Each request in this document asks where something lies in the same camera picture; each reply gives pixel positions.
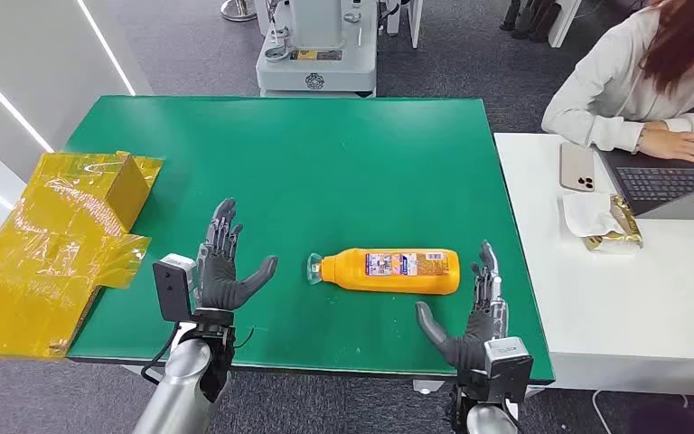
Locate white floor cable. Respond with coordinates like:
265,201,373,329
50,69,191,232
591,390,614,434

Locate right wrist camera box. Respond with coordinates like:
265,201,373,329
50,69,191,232
483,336,534,403

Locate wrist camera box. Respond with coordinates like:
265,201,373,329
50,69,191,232
483,336,534,403
152,253,199,324

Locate white desk leg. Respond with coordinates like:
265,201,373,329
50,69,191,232
547,0,583,49

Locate chrome stand base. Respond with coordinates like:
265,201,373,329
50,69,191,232
220,0,258,23

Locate dark grey laptop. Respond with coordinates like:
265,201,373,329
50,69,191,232
598,142,694,222

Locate dark legs and shoes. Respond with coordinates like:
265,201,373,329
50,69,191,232
499,0,562,44

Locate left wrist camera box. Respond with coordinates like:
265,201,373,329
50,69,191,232
152,253,199,324

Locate person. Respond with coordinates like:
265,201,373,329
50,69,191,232
541,0,694,164

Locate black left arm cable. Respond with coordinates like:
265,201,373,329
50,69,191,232
140,322,182,386

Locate white furniture panel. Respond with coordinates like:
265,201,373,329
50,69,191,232
385,0,424,49

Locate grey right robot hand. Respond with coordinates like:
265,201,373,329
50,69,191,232
415,240,510,372

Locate white paper napkin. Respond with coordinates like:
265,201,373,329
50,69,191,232
562,191,624,239

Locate yellow taped cardboard box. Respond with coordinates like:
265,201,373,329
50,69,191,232
0,150,164,361

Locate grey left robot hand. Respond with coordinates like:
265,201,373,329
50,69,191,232
193,197,279,313

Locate person's hand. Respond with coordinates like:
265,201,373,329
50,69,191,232
639,127,694,164

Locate orange plastic bottle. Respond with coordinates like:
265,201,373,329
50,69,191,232
306,248,461,296

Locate gold foil wrapper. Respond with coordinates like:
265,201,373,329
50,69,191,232
583,193,645,253

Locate beige smartphone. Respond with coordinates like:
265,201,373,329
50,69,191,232
559,141,596,193

